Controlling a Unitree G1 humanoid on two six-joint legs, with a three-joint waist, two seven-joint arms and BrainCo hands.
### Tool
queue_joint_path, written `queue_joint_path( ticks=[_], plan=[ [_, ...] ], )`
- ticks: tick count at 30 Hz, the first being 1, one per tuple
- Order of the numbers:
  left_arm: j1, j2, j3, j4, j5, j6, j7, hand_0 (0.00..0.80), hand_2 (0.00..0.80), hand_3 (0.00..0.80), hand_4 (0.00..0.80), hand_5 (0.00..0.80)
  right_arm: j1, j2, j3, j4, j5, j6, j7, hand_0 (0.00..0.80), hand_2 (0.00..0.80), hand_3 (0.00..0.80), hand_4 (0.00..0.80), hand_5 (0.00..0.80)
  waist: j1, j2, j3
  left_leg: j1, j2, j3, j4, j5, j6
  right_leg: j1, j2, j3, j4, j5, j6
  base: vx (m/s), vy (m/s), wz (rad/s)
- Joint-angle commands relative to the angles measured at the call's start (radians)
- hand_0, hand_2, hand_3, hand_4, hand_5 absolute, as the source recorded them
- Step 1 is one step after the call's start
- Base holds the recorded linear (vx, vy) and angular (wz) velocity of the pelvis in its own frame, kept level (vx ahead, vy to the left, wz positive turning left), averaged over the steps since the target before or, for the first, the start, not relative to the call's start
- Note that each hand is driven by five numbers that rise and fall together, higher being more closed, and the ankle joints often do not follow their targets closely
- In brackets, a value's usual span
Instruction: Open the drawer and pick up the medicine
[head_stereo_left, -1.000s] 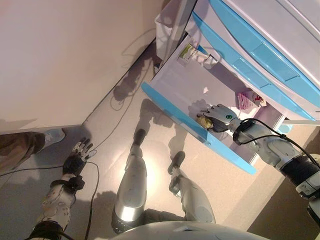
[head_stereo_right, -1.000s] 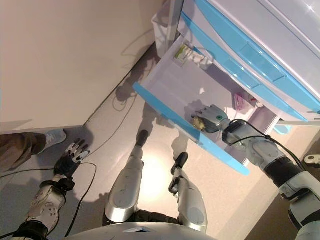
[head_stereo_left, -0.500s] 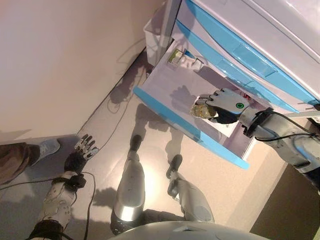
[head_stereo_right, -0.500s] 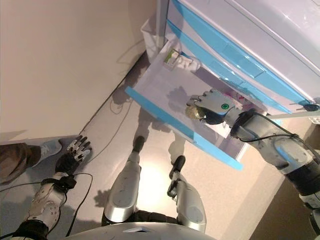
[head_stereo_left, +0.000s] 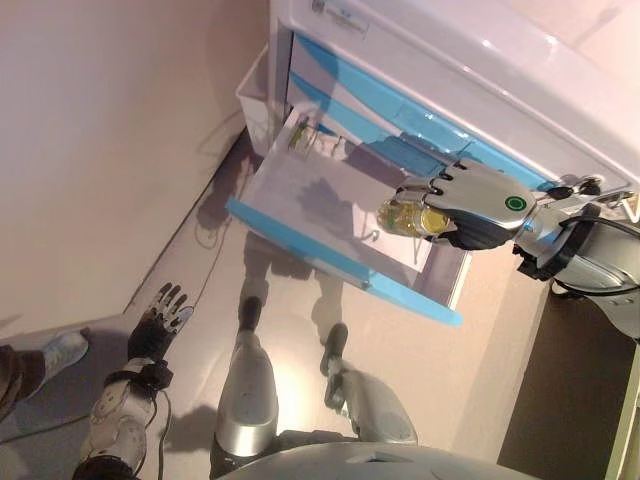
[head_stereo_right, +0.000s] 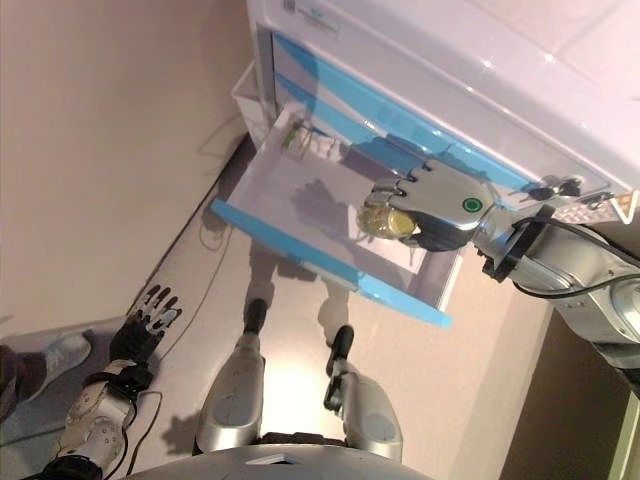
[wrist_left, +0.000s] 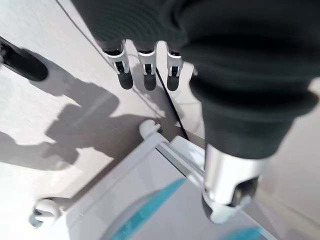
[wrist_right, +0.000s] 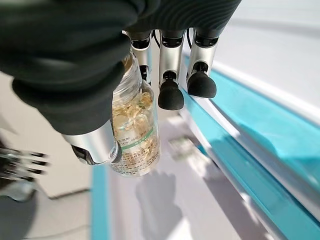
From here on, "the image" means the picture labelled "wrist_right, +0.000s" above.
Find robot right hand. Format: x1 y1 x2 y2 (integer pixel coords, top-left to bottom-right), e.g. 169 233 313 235
0 0 243 166

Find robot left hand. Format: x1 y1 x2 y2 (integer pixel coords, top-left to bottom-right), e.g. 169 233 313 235
0 146 50 185

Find clear bottle yellow capsules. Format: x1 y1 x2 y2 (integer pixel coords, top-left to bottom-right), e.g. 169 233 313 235
111 51 161 179

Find white medical cart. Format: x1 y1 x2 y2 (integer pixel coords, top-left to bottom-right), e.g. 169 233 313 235
147 0 320 240

